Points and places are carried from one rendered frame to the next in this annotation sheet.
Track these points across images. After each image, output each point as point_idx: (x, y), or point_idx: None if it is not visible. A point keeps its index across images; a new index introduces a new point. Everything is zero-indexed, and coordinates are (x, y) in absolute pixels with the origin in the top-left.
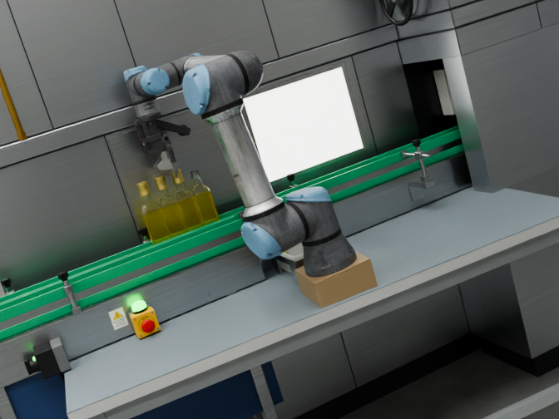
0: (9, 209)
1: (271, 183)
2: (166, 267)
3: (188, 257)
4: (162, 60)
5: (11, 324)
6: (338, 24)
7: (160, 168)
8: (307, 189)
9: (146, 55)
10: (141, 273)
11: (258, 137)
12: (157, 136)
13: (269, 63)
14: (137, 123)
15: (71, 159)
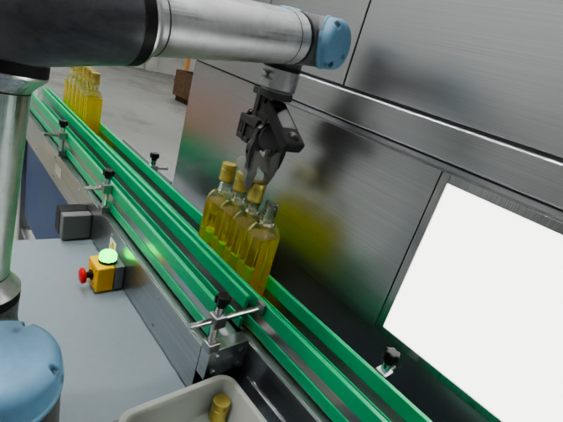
0: (204, 107)
1: (385, 331)
2: (152, 255)
3: (167, 270)
4: (395, 40)
5: (90, 176)
6: None
7: (237, 162)
8: (24, 360)
9: (382, 20)
10: (141, 236)
11: (421, 259)
12: (253, 121)
13: (560, 164)
14: (254, 90)
15: (252, 100)
